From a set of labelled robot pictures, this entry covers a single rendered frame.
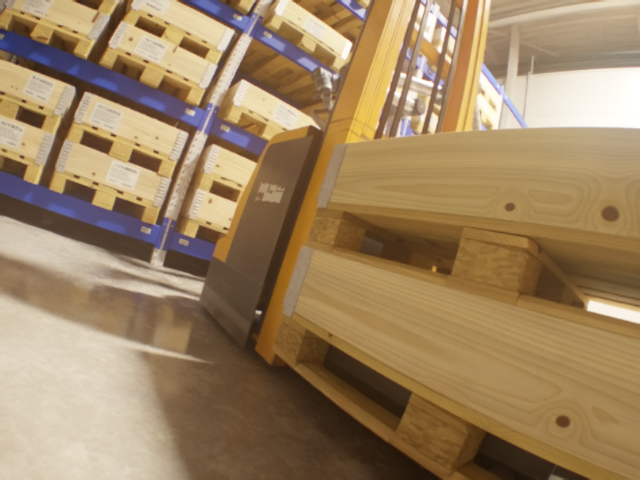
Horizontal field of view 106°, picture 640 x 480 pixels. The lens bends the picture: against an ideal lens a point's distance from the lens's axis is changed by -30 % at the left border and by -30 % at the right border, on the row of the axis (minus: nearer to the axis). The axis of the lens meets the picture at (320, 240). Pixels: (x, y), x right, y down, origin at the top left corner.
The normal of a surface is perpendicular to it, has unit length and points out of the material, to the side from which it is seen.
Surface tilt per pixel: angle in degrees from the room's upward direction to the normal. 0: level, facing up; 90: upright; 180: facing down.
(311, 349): 90
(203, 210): 90
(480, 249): 90
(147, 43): 90
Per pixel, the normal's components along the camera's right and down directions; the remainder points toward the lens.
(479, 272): -0.77, -0.29
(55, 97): 0.56, 0.14
